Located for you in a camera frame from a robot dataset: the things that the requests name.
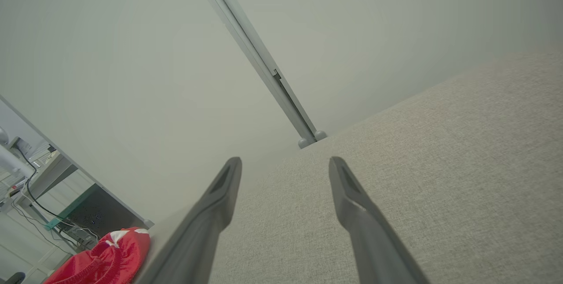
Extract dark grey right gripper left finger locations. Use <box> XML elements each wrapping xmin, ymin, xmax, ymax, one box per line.
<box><xmin>134</xmin><ymin>157</ymin><xmax>243</xmax><ymax>284</ymax></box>

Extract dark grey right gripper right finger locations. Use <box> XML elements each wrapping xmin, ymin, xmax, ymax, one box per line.
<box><xmin>329</xmin><ymin>157</ymin><xmax>430</xmax><ymax>284</ymax></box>

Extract red shorts with white stripe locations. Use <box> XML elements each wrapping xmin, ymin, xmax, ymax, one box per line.
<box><xmin>43</xmin><ymin>227</ymin><xmax>151</xmax><ymax>284</ymax></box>

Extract black computer tower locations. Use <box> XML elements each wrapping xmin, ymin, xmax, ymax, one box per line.
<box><xmin>56</xmin><ymin>185</ymin><xmax>148</xmax><ymax>243</ymax></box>

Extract white desk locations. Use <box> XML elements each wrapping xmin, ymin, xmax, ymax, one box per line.
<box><xmin>0</xmin><ymin>150</ymin><xmax>80</xmax><ymax>214</ymax></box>

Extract white round pole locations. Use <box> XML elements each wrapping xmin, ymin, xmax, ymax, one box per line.
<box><xmin>0</xmin><ymin>143</ymin><xmax>37</xmax><ymax>179</ymax></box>

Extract black power cable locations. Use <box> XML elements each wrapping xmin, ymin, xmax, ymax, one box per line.
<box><xmin>15</xmin><ymin>147</ymin><xmax>88</xmax><ymax>232</ymax></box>

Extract grey partition post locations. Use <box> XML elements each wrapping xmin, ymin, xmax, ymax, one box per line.
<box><xmin>186</xmin><ymin>0</ymin><xmax>328</xmax><ymax>149</ymax></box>

